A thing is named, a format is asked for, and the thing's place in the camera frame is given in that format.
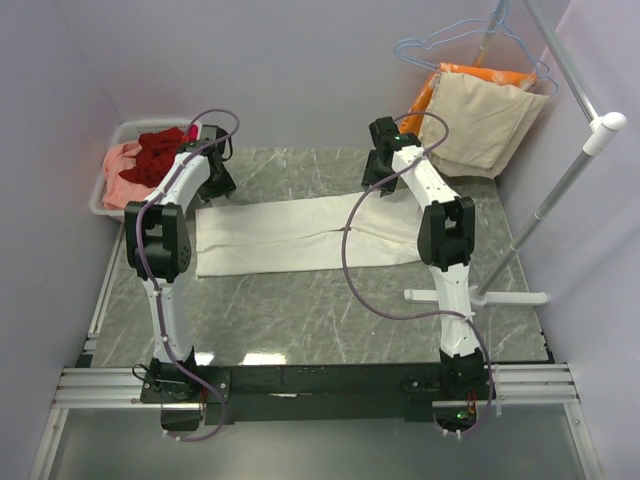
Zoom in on blue wire hanger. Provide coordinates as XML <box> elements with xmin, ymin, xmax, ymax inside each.
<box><xmin>393</xmin><ymin>0</ymin><xmax>510</xmax><ymax>72</ymax></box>
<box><xmin>498</xmin><ymin>13</ymin><xmax>559</xmax><ymax>96</ymax></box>

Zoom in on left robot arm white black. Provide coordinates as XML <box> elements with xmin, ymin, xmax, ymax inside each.
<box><xmin>124</xmin><ymin>123</ymin><xmax>236</xmax><ymax>402</ymax></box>

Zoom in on beige hanging garment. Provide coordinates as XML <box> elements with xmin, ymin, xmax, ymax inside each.
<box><xmin>427</xmin><ymin>73</ymin><xmax>549</xmax><ymax>179</ymax></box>

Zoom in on aluminium black mounting rail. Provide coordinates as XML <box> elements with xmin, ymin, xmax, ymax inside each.
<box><xmin>52</xmin><ymin>350</ymin><xmax>579</xmax><ymax>435</ymax></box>

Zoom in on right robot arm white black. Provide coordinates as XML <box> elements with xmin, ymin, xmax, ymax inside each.
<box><xmin>362</xmin><ymin>117</ymin><xmax>485</xmax><ymax>399</ymax></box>

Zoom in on white floral print t-shirt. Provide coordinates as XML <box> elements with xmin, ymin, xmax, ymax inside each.
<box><xmin>196</xmin><ymin>189</ymin><xmax>422</xmax><ymax>277</ymax></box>

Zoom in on white plastic laundry basket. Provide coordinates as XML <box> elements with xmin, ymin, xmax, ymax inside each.
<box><xmin>89</xmin><ymin>118</ymin><xmax>201</xmax><ymax>224</ymax></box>

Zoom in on orange hanging garment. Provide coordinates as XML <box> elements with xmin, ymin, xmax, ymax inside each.
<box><xmin>409</xmin><ymin>62</ymin><xmax>539</xmax><ymax>113</ymax></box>

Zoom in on pink garment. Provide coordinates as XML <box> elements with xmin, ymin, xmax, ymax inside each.
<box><xmin>103</xmin><ymin>141</ymin><xmax>153</xmax><ymax>210</ymax></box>

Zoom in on silver white clothes rack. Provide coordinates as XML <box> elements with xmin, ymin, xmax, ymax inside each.
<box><xmin>403</xmin><ymin>0</ymin><xmax>630</xmax><ymax>307</ymax></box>

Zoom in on dark red garment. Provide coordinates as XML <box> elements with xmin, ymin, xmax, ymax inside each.
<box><xmin>120</xmin><ymin>127</ymin><xmax>184</xmax><ymax>188</ymax></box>

